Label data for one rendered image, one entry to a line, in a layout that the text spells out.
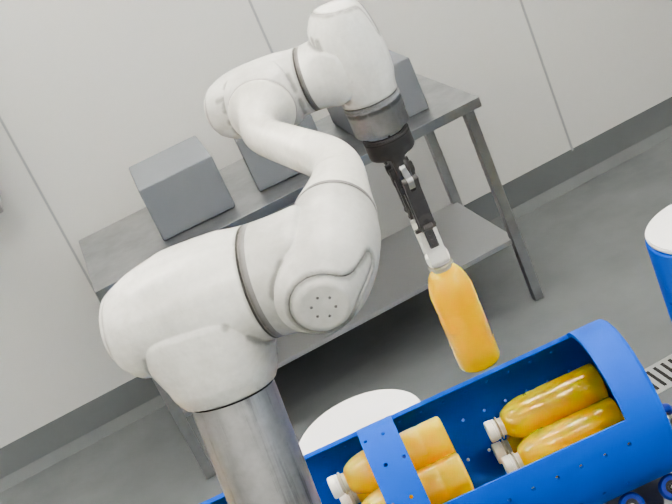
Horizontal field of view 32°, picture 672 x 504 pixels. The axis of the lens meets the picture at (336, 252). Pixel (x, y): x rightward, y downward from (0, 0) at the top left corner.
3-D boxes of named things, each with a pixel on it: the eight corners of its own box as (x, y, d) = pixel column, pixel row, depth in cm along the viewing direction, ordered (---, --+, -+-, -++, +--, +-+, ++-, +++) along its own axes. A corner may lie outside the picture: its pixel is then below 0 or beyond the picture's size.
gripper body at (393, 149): (412, 126, 175) (434, 179, 178) (399, 113, 183) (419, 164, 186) (367, 147, 175) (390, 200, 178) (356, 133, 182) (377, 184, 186)
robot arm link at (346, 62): (403, 73, 180) (326, 101, 183) (366, -20, 174) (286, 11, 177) (400, 97, 170) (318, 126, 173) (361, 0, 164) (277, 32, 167)
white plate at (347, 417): (449, 401, 232) (451, 405, 232) (362, 379, 254) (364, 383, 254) (354, 487, 218) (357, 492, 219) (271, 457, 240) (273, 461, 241)
